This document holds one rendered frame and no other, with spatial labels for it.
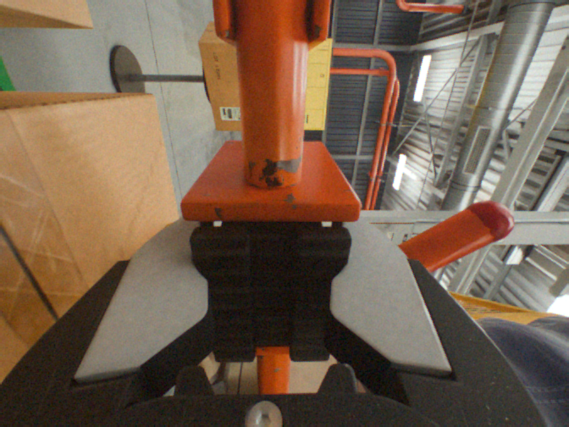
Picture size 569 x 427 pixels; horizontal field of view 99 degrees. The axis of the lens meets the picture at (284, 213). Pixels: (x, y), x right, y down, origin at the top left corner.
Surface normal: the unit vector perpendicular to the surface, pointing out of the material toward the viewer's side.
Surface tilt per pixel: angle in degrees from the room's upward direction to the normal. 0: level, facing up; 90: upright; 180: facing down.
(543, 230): 90
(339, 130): 90
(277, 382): 77
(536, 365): 109
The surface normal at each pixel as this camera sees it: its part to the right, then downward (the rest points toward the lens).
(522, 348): -0.29, -0.88
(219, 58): 0.02, 0.79
